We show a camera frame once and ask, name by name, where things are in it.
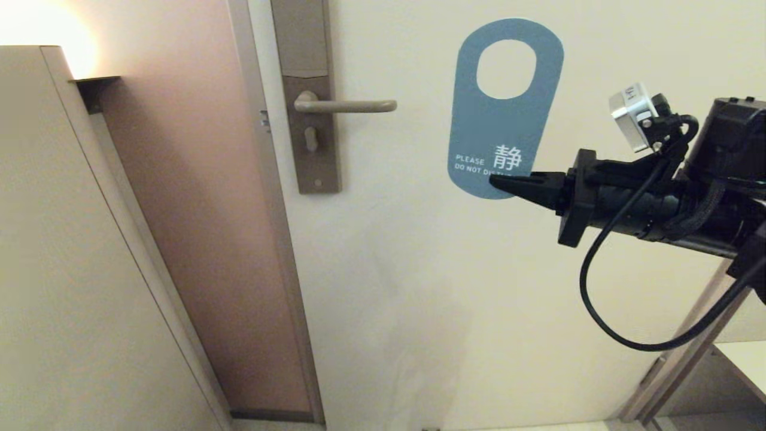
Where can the cream door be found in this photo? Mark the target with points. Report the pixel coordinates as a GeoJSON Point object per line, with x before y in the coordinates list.
{"type": "Point", "coordinates": [449, 299]}

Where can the black right camera bracket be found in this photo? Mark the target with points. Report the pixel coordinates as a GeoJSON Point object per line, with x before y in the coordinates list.
{"type": "Point", "coordinates": [664, 126]}

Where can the blue do-not-disturb door hanger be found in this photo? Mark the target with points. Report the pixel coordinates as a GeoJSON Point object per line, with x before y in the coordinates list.
{"type": "Point", "coordinates": [497, 126]}

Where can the pale wardrobe shelf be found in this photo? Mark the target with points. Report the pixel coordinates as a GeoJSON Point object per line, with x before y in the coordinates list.
{"type": "Point", "coordinates": [748, 365]}

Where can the dark wall lamp bracket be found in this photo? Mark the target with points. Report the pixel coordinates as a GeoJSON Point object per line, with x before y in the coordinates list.
{"type": "Point", "coordinates": [94, 88]}

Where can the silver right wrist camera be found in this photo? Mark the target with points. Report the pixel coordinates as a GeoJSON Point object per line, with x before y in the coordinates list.
{"type": "Point", "coordinates": [633, 114]}

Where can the beige cabinet panel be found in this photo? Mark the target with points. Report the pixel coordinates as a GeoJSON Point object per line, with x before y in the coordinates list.
{"type": "Point", "coordinates": [60, 269]}

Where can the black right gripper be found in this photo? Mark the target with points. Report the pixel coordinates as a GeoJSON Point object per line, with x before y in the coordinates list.
{"type": "Point", "coordinates": [634, 203]}

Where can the brown door lock plate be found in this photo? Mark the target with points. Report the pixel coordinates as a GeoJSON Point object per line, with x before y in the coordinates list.
{"type": "Point", "coordinates": [302, 36]}

